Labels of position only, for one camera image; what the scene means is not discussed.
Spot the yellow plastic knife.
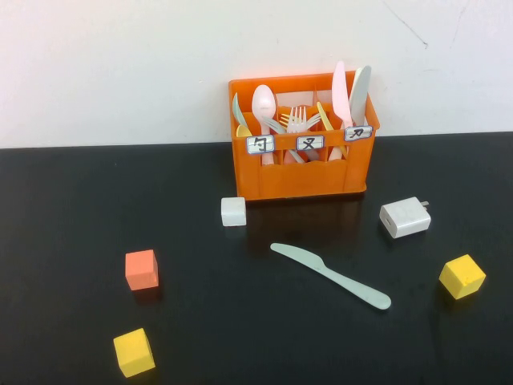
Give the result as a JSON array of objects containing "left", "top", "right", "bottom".
[{"left": 316, "top": 101, "right": 334, "bottom": 132}]

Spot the yellow foam cube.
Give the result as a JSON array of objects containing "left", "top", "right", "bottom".
[
  {"left": 112, "top": 327, "right": 156, "bottom": 379},
  {"left": 438, "top": 253, "right": 487, "bottom": 300}
]

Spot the paper label spoon character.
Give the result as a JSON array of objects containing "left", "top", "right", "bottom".
[{"left": 244, "top": 134, "right": 276, "bottom": 155}]

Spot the grey plastic knife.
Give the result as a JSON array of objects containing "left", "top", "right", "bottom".
[{"left": 349, "top": 65, "right": 373, "bottom": 128}]

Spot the white foam cube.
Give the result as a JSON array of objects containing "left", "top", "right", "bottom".
[{"left": 220, "top": 196, "right": 248, "bottom": 228}]

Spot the orange foam cube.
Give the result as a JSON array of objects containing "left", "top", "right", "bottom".
[{"left": 124, "top": 249, "right": 160, "bottom": 292}]

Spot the green plastic spoon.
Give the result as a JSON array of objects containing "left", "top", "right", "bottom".
[{"left": 232, "top": 91, "right": 252, "bottom": 136}]

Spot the pink plastic knife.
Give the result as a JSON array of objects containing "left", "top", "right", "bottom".
[{"left": 327, "top": 60, "right": 354, "bottom": 161}]

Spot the pale green plastic knife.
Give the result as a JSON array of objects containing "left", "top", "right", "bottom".
[{"left": 269, "top": 242, "right": 392, "bottom": 311}]

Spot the paper label fork character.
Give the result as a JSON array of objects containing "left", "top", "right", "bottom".
[{"left": 296, "top": 135, "right": 325, "bottom": 152}]

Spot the paper label knife character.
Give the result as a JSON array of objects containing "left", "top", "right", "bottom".
[{"left": 343, "top": 125, "right": 374, "bottom": 142}]

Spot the pink plastic spoon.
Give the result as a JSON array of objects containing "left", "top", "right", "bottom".
[{"left": 251, "top": 83, "right": 278, "bottom": 166}]

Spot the orange plastic cutlery holder crate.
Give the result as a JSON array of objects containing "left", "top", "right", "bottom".
[{"left": 228, "top": 71, "right": 381, "bottom": 201}]

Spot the white USB wall charger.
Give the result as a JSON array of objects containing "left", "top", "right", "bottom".
[{"left": 378, "top": 196, "right": 432, "bottom": 240}]

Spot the white plastic fork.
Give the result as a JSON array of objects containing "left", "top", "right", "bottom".
[{"left": 285, "top": 106, "right": 309, "bottom": 135}]

